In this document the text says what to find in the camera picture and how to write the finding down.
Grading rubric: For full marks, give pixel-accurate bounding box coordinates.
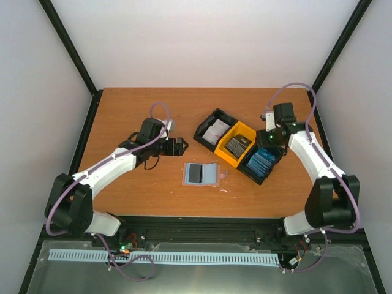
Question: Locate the pink card holder wallet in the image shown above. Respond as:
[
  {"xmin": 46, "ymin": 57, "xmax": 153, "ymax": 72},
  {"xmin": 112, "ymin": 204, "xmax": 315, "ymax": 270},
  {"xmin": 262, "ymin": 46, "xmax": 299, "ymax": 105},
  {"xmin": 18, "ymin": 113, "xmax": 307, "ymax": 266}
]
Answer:
[{"xmin": 182, "ymin": 162, "xmax": 228, "ymax": 187}]

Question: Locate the blue card stack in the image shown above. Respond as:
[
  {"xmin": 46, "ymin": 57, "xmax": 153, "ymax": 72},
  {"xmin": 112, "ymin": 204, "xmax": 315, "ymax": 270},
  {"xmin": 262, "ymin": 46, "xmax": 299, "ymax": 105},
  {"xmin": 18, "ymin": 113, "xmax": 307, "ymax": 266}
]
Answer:
[{"xmin": 246, "ymin": 148, "xmax": 276, "ymax": 178}]

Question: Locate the dark credit card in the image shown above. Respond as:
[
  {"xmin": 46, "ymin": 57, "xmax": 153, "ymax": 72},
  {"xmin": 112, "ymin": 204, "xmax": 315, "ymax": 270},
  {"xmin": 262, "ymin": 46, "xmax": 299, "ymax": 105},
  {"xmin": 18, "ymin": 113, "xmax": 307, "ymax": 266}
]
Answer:
[{"xmin": 187, "ymin": 164, "xmax": 203, "ymax": 184}]

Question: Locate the white card stack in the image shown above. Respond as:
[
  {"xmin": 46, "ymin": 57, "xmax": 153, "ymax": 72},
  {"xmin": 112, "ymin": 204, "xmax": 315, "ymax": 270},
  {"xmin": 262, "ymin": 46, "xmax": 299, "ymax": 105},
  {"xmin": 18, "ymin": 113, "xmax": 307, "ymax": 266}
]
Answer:
[{"xmin": 202, "ymin": 119, "xmax": 230, "ymax": 145}]

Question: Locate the dark card stack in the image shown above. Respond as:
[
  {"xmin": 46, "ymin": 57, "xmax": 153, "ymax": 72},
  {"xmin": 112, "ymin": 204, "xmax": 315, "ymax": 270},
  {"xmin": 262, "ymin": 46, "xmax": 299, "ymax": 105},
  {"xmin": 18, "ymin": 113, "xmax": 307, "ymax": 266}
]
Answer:
[{"xmin": 225, "ymin": 134, "xmax": 252, "ymax": 159}]

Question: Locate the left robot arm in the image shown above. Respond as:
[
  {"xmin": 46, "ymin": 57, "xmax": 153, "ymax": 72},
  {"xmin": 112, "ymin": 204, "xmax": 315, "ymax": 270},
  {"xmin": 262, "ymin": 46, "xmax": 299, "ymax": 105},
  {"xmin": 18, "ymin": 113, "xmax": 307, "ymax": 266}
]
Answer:
[{"xmin": 44, "ymin": 118, "xmax": 189, "ymax": 247}]

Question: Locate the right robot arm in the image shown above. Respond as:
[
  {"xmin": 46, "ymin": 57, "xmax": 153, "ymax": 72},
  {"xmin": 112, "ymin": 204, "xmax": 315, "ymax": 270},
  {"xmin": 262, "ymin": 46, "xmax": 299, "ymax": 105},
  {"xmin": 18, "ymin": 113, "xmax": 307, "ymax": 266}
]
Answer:
[{"xmin": 256, "ymin": 103, "xmax": 361, "ymax": 236}]

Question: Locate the black bin right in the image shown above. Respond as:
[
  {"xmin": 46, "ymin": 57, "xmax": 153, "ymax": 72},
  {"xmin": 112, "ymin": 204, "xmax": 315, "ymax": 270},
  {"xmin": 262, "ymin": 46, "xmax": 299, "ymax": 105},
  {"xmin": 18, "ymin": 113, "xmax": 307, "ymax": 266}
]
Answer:
[{"xmin": 237, "ymin": 145, "xmax": 284, "ymax": 185}]

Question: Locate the black bin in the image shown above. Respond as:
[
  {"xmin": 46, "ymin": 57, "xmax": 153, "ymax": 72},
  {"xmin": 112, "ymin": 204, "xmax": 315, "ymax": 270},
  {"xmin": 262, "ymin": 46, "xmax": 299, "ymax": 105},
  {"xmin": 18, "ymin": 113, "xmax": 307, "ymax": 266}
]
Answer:
[
  {"xmin": 193, "ymin": 108, "xmax": 238, "ymax": 152},
  {"xmin": 237, "ymin": 145, "xmax": 284, "ymax": 185}
]

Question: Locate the black bin left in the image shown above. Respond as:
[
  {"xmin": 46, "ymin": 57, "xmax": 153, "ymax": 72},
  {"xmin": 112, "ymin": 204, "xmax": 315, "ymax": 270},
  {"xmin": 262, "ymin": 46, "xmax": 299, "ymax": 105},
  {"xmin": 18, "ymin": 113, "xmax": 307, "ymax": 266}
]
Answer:
[{"xmin": 193, "ymin": 108, "xmax": 238, "ymax": 152}]

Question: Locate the yellow bin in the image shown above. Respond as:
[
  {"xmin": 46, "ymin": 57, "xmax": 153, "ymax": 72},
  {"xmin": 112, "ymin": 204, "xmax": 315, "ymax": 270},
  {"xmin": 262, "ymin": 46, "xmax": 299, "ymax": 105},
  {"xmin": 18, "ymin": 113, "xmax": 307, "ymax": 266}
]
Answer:
[{"xmin": 214, "ymin": 121, "xmax": 256, "ymax": 168}]

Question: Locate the small electronics board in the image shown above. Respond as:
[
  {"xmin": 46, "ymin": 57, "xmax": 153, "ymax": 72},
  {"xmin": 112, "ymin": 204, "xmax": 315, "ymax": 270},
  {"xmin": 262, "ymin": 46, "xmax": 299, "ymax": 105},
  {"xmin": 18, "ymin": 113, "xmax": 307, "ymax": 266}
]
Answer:
[{"xmin": 119, "ymin": 239, "xmax": 138, "ymax": 254}]

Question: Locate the grey connector plug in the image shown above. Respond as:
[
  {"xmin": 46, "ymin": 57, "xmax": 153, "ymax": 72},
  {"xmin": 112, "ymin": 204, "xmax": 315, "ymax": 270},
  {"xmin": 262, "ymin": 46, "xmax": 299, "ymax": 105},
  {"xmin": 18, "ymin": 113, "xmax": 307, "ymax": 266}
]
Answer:
[{"xmin": 288, "ymin": 256, "xmax": 302, "ymax": 268}]

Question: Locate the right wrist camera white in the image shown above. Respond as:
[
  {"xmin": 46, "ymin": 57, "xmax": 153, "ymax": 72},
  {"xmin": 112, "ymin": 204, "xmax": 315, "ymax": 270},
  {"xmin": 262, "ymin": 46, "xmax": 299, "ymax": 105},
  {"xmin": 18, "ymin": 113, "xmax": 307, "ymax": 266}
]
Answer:
[{"xmin": 261, "ymin": 111, "xmax": 276, "ymax": 132}]

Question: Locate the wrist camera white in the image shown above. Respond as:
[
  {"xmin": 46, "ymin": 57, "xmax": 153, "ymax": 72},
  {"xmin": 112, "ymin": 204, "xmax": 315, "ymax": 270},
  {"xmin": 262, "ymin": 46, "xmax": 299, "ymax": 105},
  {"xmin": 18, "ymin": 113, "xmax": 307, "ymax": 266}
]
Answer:
[
  {"xmin": 164, "ymin": 119, "xmax": 176, "ymax": 133},
  {"xmin": 261, "ymin": 111, "xmax": 276, "ymax": 132}
]

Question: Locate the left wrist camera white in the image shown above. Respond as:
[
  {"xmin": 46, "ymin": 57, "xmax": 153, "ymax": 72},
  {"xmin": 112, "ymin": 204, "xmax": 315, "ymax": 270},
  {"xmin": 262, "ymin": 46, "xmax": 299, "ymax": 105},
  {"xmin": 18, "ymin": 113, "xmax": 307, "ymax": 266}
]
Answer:
[{"xmin": 164, "ymin": 119, "xmax": 176, "ymax": 133}]

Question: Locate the black aluminium rail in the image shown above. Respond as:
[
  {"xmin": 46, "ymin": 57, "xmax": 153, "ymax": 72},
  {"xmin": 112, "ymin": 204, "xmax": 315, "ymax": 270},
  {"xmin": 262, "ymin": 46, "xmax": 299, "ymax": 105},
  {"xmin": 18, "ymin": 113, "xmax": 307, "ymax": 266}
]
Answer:
[{"xmin": 41, "ymin": 216, "xmax": 367, "ymax": 252}]

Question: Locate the light blue cable duct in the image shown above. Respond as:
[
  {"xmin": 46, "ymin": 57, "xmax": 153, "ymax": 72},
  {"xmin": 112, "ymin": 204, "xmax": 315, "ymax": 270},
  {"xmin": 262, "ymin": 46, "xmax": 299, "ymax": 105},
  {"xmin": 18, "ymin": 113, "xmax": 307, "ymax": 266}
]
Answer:
[{"xmin": 47, "ymin": 249, "xmax": 279, "ymax": 267}]

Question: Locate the left black frame post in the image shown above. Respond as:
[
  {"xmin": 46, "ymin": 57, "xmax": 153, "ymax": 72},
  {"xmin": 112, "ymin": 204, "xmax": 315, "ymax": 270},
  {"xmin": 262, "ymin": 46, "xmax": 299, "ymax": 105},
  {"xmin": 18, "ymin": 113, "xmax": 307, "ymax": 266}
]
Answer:
[{"xmin": 38, "ymin": 0, "xmax": 104, "ymax": 99}]

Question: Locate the black frame post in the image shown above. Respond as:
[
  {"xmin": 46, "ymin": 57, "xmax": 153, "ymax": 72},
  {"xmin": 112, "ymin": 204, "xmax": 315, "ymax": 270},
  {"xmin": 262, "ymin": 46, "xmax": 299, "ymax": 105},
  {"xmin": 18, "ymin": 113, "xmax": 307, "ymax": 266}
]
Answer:
[
  {"xmin": 38, "ymin": 0, "xmax": 104, "ymax": 99},
  {"xmin": 312, "ymin": 0, "xmax": 372, "ymax": 93}
]

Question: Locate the right black frame post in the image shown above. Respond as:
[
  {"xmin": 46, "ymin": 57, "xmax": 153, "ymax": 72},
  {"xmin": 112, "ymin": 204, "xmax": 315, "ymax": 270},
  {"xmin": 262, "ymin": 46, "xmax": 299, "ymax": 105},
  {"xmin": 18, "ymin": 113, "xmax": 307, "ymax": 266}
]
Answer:
[{"xmin": 312, "ymin": 0, "xmax": 372, "ymax": 93}]

